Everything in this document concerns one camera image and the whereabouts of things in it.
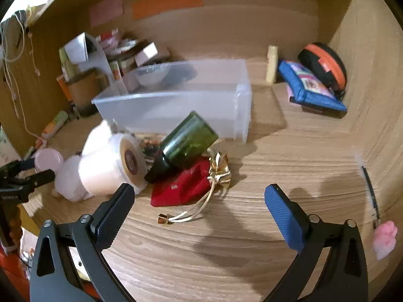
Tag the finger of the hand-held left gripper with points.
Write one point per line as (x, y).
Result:
(39, 177)
(23, 165)

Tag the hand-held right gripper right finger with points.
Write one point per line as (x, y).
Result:
(283, 217)

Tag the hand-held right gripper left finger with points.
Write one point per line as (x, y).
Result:
(108, 223)

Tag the white round ball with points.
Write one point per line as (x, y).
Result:
(48, 160)

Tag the white cloth bag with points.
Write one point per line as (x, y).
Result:
(70, 177)

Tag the green glass bottle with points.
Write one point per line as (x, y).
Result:
(189, 141)

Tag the clear plastic storage box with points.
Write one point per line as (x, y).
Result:
(189, 103)

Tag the wooden desktop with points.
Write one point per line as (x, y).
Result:
(220, 242)

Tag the white tube with orange print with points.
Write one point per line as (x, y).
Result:
(55, 125)

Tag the red fabric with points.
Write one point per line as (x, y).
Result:
(8, 267)

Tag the orange packet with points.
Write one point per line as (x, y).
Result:
(62, 86)

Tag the black pen with pink plush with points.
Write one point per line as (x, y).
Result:
(384, 240)

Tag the blue zip pouch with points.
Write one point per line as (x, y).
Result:
(310, 88)

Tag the fruit-print box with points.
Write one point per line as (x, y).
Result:
(116, 70)

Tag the cream yellow block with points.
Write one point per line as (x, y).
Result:
(272, 64)

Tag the black orange round case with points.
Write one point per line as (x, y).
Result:
(324, 61)

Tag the small white carton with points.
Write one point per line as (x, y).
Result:
(146, 53)

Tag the pink sticky note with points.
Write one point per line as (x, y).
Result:
(105, 9)

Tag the orange sticky note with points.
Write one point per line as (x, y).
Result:
(167, 4)

